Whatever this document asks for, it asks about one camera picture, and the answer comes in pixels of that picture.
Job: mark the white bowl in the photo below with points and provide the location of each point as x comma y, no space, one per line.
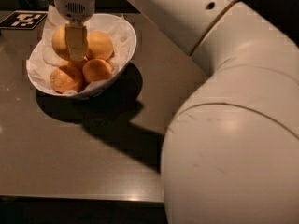
125,52

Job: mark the orange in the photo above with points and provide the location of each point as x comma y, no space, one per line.
100,46
59,45
77,64
96,70
66,78

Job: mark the white paper liner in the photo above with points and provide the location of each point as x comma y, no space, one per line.
43,62

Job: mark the black white fiducial marker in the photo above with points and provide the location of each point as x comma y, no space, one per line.
22,20

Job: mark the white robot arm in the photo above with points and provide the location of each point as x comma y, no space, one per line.
231,153

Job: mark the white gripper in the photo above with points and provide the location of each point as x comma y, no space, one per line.
75,7

